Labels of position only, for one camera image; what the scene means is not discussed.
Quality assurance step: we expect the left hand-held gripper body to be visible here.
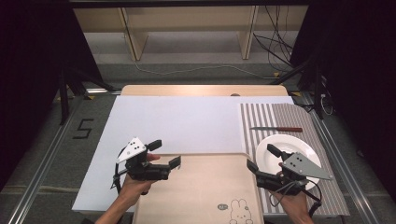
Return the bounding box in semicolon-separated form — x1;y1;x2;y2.
115;137;172;182

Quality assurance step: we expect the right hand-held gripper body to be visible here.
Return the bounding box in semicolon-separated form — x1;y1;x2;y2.
255;151;333;197

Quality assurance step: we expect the white round plate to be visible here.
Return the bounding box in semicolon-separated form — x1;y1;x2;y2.
255;133;322;191

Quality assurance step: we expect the white table sheet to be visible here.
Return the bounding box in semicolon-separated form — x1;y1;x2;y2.
71;94;295;214

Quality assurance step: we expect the beige tray with rabbit print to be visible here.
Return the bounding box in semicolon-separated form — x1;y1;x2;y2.
132;151;266;224

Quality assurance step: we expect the grey striped placemat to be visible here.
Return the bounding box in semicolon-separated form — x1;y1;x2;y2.
238;102;351;217

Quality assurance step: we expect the light wooden table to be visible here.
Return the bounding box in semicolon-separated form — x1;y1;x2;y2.
120;84;290;98

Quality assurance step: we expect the black tripod stand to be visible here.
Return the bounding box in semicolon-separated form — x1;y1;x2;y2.
58;63;119;126
268;55;327;121

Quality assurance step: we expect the light wooden bench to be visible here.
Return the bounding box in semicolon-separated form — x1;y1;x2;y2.
72;5;310;63

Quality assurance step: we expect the black curtain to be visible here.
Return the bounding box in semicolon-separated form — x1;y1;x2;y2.
0;0;105;191
289;0;396;203

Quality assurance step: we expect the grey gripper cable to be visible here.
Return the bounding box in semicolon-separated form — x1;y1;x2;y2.
268;180;299;208

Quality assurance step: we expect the knife with red-brown handle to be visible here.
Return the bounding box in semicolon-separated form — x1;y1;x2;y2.
249;126;304;133

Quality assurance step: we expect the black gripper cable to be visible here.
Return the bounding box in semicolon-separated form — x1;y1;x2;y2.
110;145;129;195
301;178;323;218

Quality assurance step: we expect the aluminium floor rail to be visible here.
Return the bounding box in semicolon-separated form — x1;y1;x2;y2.
299;92;381;224
7;88;123;224

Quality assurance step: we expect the white floor cable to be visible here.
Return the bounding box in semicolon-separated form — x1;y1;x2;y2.
123;8;278;80

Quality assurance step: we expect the tangle of black floor cables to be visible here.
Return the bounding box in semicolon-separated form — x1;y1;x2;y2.
252;5;296;73

